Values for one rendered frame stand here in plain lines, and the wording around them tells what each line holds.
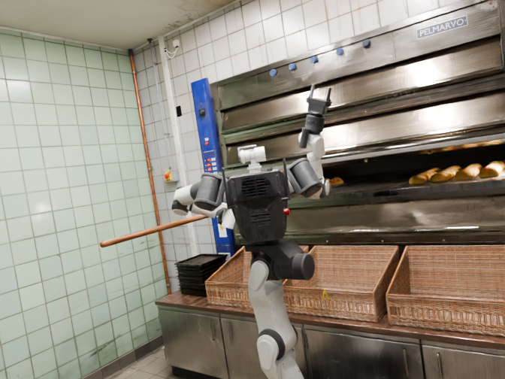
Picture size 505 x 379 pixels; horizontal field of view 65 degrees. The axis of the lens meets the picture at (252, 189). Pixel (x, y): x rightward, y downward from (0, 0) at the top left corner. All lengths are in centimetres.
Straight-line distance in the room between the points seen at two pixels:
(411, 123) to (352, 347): 124
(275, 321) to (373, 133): 124
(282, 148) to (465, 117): 111
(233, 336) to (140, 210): 147
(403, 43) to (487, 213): 102
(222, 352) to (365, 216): 124
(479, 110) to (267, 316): 148
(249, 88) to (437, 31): 124
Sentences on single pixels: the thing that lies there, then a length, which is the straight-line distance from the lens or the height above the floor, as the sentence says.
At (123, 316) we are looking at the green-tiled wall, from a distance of 349.
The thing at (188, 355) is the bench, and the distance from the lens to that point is 298.
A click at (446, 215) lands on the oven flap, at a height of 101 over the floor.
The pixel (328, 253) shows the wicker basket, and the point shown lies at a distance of 263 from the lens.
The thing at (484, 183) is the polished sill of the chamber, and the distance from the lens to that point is 235.
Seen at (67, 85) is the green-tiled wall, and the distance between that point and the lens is 336.
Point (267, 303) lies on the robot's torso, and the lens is 184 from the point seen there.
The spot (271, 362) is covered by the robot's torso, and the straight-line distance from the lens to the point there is 190.
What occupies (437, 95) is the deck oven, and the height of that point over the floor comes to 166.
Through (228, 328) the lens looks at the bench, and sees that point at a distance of 259.
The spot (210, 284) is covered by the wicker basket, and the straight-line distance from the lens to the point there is 266.
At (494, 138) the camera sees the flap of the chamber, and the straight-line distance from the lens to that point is 218.
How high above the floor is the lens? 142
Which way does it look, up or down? 3 degrees down
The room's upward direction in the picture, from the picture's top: 8 degrees counter-clockwise
